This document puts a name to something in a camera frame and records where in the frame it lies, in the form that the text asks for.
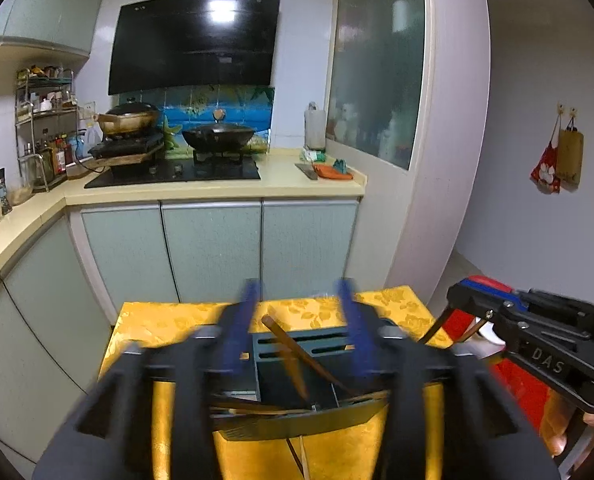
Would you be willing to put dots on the red plastic stool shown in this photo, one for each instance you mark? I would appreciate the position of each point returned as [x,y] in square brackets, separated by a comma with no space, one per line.
[517,395]

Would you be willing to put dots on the golden pot with lid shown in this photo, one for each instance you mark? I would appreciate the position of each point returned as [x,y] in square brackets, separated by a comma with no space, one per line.
[127,120]

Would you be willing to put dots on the pale green lower cabinets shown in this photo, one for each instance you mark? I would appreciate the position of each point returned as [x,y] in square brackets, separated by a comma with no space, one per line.
[212,250]

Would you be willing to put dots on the black gas cooktop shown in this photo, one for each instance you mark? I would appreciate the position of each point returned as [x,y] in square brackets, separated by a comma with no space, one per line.
[217,177]

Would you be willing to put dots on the wooden board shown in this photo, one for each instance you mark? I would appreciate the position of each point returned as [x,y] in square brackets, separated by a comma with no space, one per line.
[127,160]

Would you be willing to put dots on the red wall hanging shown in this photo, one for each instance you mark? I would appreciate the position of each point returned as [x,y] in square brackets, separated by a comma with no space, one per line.
[547,170]

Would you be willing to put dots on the black pepper grinder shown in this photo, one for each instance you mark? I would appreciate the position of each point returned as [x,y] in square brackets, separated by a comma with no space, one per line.
[3,192]

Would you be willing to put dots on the beige kitchen counter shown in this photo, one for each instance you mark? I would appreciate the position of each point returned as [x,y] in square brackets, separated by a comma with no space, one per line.
[287,180]

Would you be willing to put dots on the metal spice rack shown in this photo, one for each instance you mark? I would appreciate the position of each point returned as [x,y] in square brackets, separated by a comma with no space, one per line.
[47,110]

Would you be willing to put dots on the orange cloth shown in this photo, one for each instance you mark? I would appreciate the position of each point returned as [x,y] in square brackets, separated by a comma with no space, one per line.
[327,172]

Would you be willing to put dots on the small teal object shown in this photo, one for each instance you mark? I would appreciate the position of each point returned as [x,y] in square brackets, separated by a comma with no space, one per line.
[340,166]

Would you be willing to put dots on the brown wooden chopstick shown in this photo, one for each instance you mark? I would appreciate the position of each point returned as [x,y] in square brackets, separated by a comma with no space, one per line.
[434,327]
[369,397]
[469,332]
[287,360]
[303,460]
[247,406]

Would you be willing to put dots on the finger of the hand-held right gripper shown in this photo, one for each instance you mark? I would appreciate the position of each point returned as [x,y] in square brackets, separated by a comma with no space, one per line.
[499,287]
[469,297]

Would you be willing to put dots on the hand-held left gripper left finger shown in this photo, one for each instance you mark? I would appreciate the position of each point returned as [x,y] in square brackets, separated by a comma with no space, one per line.
[239,340]

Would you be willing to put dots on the green white packet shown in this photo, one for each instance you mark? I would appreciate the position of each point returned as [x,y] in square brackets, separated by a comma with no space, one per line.
[314,155]

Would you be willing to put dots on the white plastic lid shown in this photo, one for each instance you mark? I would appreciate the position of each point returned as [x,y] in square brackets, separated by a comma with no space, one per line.
[487,336]

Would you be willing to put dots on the black wok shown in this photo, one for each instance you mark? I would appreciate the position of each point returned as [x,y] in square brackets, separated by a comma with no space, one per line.
[217,137]

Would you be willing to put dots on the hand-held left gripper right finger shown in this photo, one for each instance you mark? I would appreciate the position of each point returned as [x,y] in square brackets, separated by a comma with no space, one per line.
[359,345]

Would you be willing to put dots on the frosted glass partition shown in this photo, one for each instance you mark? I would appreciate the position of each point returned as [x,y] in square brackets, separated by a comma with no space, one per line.
[377,60]

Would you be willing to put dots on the dark brown chopstick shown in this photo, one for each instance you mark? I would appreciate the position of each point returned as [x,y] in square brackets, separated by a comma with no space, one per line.
[322,367]

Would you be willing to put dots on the white plastic bottle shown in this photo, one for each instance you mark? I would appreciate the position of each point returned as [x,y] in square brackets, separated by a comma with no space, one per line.
[315,130]

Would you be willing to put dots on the glass jar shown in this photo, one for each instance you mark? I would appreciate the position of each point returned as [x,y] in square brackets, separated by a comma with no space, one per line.
[27,175]

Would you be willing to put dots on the black range hood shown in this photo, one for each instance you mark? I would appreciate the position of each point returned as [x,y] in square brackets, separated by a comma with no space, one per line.
[192,45]

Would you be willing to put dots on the black portable cooker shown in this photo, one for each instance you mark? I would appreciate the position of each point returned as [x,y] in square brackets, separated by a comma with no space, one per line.
[122,149]

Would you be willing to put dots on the yellow floral tablecloth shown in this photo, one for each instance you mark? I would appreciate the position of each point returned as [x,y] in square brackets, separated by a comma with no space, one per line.
[152,320]

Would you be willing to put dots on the ocean picture backsplash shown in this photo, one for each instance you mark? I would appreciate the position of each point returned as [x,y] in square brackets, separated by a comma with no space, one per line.
[247,105]

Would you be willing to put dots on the dark green utensil holder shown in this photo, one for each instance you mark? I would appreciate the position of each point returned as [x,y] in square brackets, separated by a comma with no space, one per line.
[297,420]

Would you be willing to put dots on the kitchen knife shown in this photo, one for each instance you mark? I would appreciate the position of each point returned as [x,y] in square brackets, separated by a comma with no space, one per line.
[306,171]

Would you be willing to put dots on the yellow hanging bag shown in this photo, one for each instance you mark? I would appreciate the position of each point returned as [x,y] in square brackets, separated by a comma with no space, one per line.
[569,155]

